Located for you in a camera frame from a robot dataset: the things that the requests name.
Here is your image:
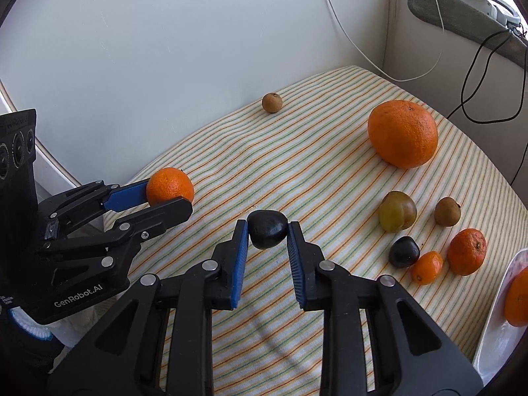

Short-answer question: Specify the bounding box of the large orange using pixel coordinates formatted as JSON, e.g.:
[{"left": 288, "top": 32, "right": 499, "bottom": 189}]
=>
[
  {"left": 367, "top": 100, "right": 439, "bottom": 169},
  {"left": 504, "top": 266, "right": 528, "bottom": 328}
]

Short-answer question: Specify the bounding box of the dark purple plum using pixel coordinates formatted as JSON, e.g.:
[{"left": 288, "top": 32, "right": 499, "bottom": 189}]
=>
[
  {"left": 247, "top": 210, "right": 288, "bottom": 250},
  {"left": 388, "top": 236, "right": 421, "bottom": 269}
]

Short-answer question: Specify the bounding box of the tangerine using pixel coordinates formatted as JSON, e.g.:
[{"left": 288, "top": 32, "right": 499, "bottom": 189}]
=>
[
  {"left": 447, "top": 228, "right": 488, "bottom": 277},
  {"left": 146, "top": 167, "right": 195, "bottom": 207}
]

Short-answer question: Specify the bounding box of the black cable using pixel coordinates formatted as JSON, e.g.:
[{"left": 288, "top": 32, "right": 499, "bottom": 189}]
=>
[
  {"left": 446, "top": 29, "right": 528, "bottom": 124},
  {"left": 510, "top": 132, "right": 528, "bottom": 186}
]

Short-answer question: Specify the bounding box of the white floral plate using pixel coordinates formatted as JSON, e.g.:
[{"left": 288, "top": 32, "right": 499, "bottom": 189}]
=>
[{"left": 472, "top": 247, "right": 528, "bottom": 386}]

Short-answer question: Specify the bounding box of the white ring light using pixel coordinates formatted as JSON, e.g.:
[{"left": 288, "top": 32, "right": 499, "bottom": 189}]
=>
[{"left": 486, "top": 0, "right": 528, "bottom": 36}]

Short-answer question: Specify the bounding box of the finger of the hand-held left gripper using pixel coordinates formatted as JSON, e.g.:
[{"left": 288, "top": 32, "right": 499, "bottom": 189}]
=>
[
  {"left": 41, "top": 197, "right": 194, "bottom": 270},
  {"left": 37, "top": 178, "right": 150, "bottom": 227}
]

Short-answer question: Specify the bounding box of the small orange kumquat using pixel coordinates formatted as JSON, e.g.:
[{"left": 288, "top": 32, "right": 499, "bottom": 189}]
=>
[{"left": 411, "top": 251, "right": 445, "bottom": 285}]

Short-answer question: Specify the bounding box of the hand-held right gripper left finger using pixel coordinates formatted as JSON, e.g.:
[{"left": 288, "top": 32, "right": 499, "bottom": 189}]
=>
[{"left": 47, "top": 219, "right": 250, "bottom": 396}]

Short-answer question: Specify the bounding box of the grey windowsill cushion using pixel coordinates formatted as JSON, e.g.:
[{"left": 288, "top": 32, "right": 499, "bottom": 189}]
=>
[{"left": 408, "top": 0, "right": 528, "bottom": 67}]

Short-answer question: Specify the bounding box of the green red plum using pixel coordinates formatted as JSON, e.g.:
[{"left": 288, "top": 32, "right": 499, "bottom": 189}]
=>
[{"left": 378, "top": 190, "right": 417, "bottom": 233}]

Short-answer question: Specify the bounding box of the striped cloth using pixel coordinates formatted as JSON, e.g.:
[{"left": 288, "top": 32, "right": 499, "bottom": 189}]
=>
[{"left": 53, "top": 65, "right": 528, "bottom": 396}]

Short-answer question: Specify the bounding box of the white cable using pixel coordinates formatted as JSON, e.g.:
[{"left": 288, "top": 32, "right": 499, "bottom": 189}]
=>
[{"left": 315, "top": 0, "right": 446, "bottom": 83}]

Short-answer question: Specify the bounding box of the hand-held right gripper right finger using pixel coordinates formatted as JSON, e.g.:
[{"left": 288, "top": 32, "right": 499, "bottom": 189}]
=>
[{"left": 287, "top": 220, "right": 483, "bottom": 396}]

